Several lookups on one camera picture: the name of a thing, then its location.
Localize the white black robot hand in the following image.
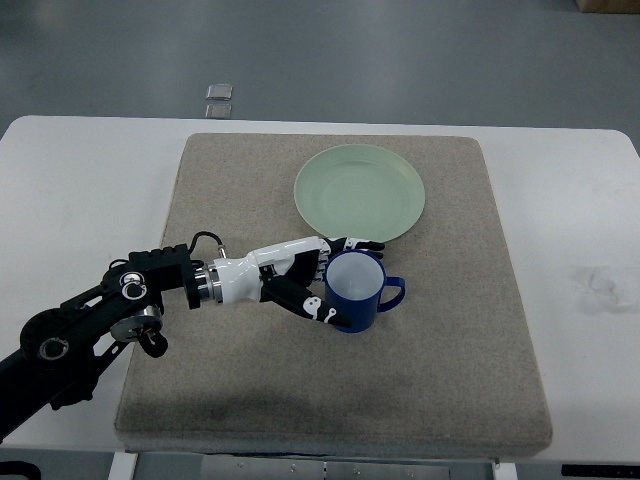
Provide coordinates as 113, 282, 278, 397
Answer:
195, 236, 385, 327

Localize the blue mug white inside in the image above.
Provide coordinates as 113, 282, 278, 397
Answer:
324, 250, 406, 334

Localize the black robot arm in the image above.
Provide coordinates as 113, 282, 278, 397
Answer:
1, 244, 221, 437

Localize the light green plate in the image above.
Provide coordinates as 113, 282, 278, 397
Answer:
293, 144, 426, 242

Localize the lower floor socket plate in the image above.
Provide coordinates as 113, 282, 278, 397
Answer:
205, 103, 232, 119

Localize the beige fabric mat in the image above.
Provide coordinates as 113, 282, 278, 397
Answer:
115, 134, 553, 458

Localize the cardboard box corner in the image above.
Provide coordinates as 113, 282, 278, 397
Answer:
576, 0, 640, 14

